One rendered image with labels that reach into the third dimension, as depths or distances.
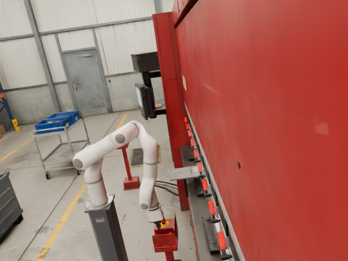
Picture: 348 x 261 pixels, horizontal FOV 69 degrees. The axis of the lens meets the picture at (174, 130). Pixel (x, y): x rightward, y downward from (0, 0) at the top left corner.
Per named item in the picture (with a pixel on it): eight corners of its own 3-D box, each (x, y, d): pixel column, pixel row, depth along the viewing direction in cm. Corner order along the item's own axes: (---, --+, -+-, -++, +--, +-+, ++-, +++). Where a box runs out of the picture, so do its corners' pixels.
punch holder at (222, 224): (219, 227, 118) (216, 197, 113) (237, 225, 118) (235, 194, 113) (227, 252, 104) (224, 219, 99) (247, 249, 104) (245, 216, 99)
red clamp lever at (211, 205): (207, 200, 115) (211, 223, 110) (216, 199, 115) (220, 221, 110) (207, 202, 116) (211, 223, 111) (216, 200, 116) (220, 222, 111)
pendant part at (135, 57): (141, 118, 345) (130, 54, 318) (159, 115, 351) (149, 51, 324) (148, 129, 299) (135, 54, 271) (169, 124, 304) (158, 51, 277)
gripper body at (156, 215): (160, 201, 173) (164, 214, 176) (146, 203, 174) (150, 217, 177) (159, 207, 166) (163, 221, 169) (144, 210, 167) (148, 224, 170)
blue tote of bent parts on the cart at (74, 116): (56, 121, 514) (54, 113, 508) (81, 118, 512) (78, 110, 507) (48, 127, 480) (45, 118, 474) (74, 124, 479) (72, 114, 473)
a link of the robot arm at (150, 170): (151, 170, 146) (150, 213, 157) (159, 157, 160) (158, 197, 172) (136, 168, 148) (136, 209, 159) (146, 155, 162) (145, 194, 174)
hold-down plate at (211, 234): (202, 219, 170) (202, 216, 169) (211, 218, 170) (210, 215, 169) (211, 255, 142) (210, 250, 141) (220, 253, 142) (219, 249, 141)
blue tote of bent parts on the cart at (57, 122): (46, 128, 474) (43, 119, 468) (72, 125, 473) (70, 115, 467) (37, 135, 440) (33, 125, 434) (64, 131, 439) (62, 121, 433)
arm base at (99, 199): (83, 212, 175) (75, 188, 169) (90, 196, 193) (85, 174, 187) (110, 208, 175) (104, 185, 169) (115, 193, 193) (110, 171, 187)
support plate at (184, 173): (169, 170, 218) (169, 169, 218) (199, 165, 218) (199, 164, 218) (170, 180, 201) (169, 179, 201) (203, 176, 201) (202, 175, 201)
